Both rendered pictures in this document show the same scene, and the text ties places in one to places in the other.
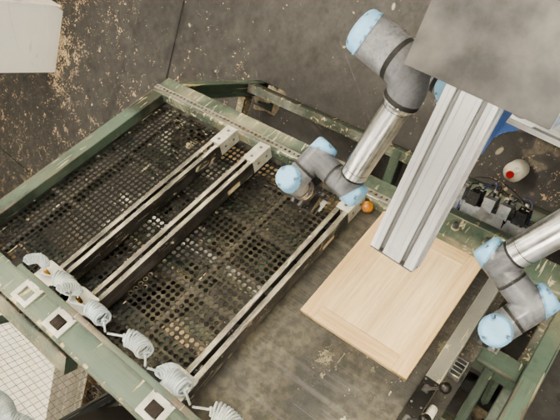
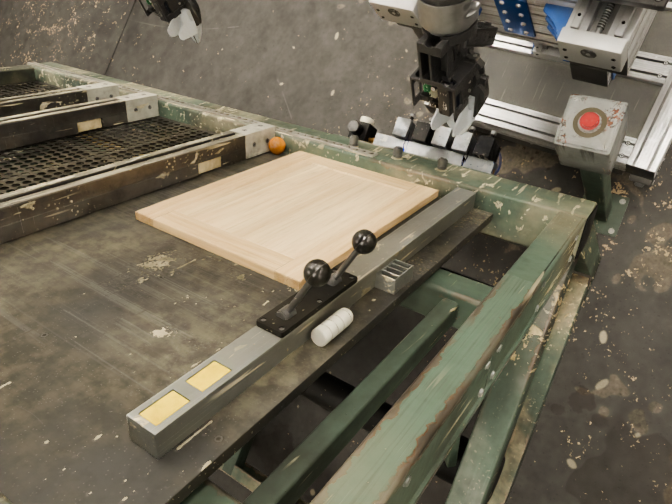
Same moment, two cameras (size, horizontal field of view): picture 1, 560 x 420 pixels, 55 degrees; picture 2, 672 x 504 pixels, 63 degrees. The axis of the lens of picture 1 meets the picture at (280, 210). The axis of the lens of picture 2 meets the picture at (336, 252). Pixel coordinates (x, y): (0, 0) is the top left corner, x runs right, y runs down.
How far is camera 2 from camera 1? 127 cm
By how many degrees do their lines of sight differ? 23
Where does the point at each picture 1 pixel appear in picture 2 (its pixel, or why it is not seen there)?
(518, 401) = (504, 298)
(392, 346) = (283, 250)
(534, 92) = not seen: outside the picture
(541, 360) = (535, 260)
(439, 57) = not seen: outside the picture
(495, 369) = (460, 296)
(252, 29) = (182, 79)
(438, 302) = (368, 216)
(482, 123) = not seen: outside the picture
